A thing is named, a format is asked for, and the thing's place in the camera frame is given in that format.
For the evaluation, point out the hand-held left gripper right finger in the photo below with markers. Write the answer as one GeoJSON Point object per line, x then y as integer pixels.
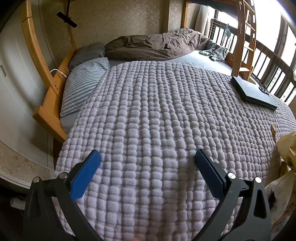
{"type": "Point", "coordinates": [208, 171]}

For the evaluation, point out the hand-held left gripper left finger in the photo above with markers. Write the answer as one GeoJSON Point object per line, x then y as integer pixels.
{"type": "Point", "coordinates": [85, 176]}

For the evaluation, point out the small wooden clip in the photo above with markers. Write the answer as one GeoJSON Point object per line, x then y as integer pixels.
{"type": "Point", "coordinates": [274, 133]}

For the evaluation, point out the lavender waffle blanket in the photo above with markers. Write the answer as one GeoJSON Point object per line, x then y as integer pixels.
{"type": "Point", "coordinates": [150, 115]}

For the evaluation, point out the cream plastic bag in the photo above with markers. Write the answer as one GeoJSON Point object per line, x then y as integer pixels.
{"type": "Point", "coordinates": [286, 148]}

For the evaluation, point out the flat black box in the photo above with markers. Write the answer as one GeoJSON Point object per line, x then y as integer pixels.
{"type": "Point", "coordinates": [252, 92]}

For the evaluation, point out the striped pillow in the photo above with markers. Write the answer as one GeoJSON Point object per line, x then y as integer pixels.
{"type": "Point", "coordinates": [81, 85]}

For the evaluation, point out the grey bed sheet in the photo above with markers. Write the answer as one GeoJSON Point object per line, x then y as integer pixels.
{"type": "Point", "coordinates": [203, 62]}

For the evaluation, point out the wooden bed ladder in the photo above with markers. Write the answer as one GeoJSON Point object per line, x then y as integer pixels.
{"type": "Point", "coordinates": [238, 58]}

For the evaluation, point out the grey-green garment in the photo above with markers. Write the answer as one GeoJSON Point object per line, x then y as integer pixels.
{"type": "Point", "coordinates": [218, 54]}

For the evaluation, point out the grey pillow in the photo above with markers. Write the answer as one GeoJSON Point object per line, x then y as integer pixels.
{"type": "Point", "coordinates": [87, 54]}

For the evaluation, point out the dark window railing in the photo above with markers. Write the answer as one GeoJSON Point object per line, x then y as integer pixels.
{"type": "Point", "coordinates": [266, 58]}

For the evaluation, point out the brown duvet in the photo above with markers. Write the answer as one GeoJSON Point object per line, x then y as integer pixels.
{"type": "Point", "coordinates": [150, 46]}

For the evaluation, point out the teal hanging cloth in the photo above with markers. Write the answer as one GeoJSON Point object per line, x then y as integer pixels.
{"type": "Point", "coordinates": [227, 30]}

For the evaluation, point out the pale curtain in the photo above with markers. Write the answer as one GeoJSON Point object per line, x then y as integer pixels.
{"type": "Point", "coordinates": [203, 20]}

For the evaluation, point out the black wall sensor bar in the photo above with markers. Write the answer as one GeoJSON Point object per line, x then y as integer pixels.
{"type": "Point", "coordinates": [67, 19]}

